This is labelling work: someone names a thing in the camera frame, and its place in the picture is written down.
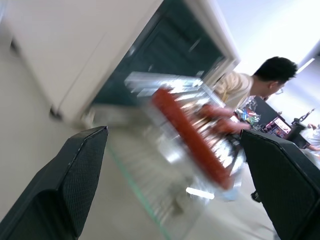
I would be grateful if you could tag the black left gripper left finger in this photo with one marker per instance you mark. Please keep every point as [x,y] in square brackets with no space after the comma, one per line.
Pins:
[62,190]

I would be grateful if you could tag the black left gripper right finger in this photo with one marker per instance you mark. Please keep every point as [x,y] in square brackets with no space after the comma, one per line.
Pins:
[285,190]

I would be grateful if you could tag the silver metal baking tray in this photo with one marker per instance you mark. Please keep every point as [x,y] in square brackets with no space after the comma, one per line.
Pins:
[175,82]

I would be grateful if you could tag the short red sausage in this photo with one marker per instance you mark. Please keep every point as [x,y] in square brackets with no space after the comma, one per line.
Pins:
[220,117]

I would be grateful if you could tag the white toaster oven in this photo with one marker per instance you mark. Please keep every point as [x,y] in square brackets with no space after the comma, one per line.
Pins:
[75,45]

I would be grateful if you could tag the black stand with equipment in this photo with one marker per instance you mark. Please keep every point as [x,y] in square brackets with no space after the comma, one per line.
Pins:
[298,135]

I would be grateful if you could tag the black arcade screen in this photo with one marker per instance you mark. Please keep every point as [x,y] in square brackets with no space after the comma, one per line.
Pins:
[277,126]

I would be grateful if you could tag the man in beige shirt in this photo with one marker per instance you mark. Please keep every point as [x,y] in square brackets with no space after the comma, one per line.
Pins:
[240,87]

